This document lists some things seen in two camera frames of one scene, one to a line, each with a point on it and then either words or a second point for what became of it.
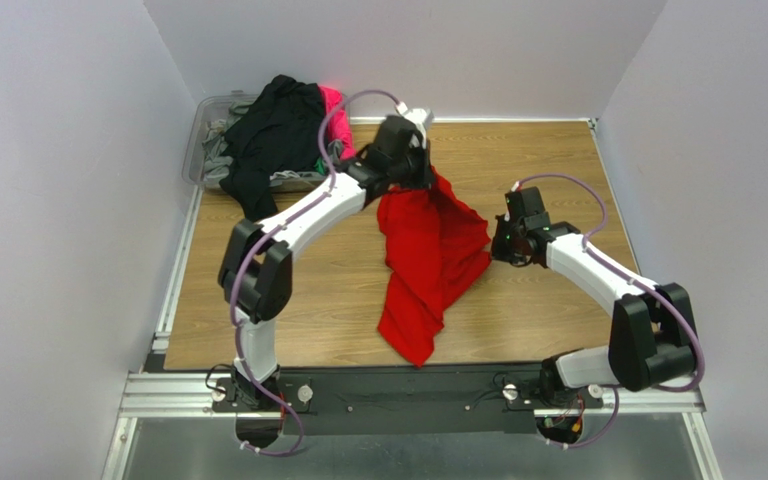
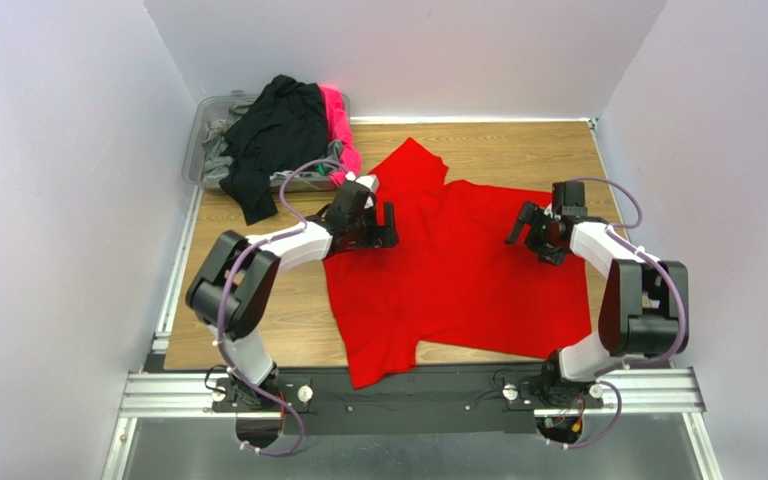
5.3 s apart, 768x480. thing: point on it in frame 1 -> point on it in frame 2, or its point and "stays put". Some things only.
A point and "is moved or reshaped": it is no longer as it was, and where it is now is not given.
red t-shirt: x=436 y=245 is moved or reshaped
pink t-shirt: x=340 y=127 stays put
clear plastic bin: x=293 y=140 stays put
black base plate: x=416 y=400 stays put
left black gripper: x=420 y=163 -> x=376 y=233
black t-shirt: x=278 y=131 stays put
